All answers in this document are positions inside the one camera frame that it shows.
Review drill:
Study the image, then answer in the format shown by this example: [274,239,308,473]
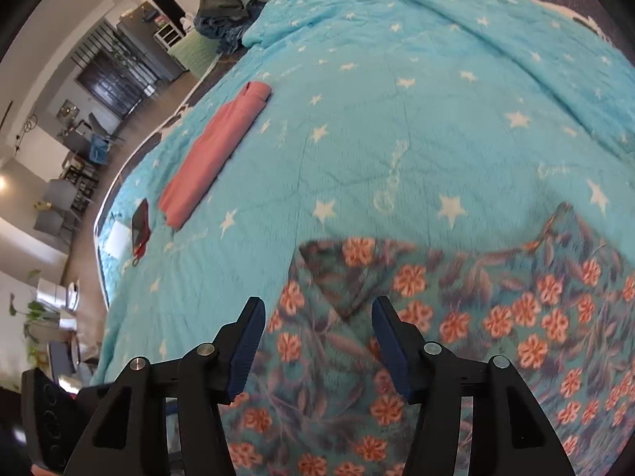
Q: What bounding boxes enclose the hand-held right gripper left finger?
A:
[64,296,267,476]

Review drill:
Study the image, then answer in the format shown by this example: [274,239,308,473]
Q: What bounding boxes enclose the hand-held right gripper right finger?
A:
[371,296,577,476]

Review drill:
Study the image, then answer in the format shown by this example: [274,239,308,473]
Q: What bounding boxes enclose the teal floral garment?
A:
[218,202,635,476]

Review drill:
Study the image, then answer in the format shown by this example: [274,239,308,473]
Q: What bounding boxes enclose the pile of dark clothes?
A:
[195,0,266,54]

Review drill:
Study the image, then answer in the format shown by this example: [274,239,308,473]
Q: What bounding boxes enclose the green potted plant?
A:
[9,270,61,358]

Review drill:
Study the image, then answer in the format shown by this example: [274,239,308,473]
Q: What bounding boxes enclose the white round bin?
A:
[37,278,81,311]

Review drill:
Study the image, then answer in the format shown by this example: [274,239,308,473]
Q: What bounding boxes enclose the phone with red case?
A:
[130,198,151,263]

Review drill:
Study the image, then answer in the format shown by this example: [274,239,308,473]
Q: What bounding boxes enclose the white paper sheet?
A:
[106,221,134,260]

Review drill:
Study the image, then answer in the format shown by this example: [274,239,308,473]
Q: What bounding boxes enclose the pink folded cloth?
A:
[159,81,272,231]

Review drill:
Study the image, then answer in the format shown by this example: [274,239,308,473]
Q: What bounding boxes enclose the grey chair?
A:
[34,178,80,248]

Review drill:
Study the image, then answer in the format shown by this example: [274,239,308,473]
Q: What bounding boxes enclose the turquoise star blanket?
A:
[92,0,635,457]

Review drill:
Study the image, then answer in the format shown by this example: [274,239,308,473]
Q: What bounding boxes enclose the blue cloth on chair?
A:
[89,136,111,164]

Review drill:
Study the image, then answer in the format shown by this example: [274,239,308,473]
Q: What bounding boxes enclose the dark glass door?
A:
[77,52,160,120]

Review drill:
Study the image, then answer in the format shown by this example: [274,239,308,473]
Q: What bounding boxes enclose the light green ribbed cushion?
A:
[169,32,222,79]

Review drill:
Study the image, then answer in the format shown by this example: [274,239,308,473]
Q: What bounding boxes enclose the dark cabinet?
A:
[116,2,184,83]

